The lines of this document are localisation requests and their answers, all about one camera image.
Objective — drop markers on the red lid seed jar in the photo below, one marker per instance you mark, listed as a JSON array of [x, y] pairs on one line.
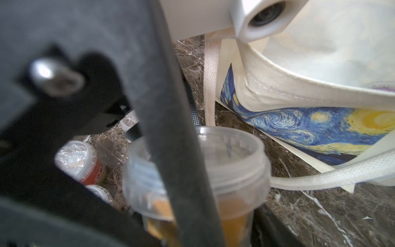
[[79, 160]]

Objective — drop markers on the cream canvas starry night bag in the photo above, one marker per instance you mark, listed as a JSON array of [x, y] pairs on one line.
[[324, 88]]

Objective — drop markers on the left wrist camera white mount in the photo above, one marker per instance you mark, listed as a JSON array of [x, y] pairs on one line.
[[255, 20]]

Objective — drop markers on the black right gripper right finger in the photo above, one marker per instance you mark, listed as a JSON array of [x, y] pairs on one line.
[[63, 65]]

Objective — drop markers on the orange seed jar clear lid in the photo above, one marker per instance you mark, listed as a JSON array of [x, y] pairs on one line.
[[199, 188]]

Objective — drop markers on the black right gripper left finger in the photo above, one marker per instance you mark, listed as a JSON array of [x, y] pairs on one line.
[[43, 206]]

